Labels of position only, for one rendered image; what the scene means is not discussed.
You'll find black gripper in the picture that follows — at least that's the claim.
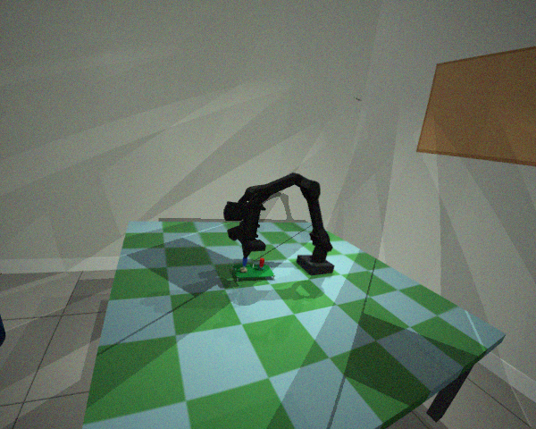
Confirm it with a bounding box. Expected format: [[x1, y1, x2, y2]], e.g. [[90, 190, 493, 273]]
[[238, 220, 266, 258]]

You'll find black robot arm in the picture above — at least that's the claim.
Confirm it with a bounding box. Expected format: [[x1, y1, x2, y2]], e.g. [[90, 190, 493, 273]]
[[223, 172, 333, 263]]

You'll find green circuit board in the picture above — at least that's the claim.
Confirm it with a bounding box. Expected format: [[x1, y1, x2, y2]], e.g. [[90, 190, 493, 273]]
[[231, 257, 275, 281]]

